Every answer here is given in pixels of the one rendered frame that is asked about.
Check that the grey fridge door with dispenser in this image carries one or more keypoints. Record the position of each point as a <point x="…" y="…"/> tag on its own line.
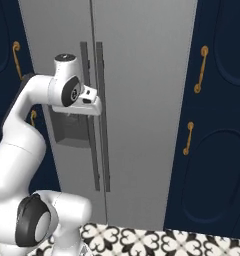
<point x="58" y="26"/>

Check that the plain grey fridge door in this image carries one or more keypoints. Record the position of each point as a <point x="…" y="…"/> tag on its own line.
<point x="142" y="100"/>

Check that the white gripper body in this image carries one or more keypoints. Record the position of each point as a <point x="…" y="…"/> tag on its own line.
<point x="88" y="109"/>

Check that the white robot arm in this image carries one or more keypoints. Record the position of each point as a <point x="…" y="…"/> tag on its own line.
<point x="19" y="156"/>

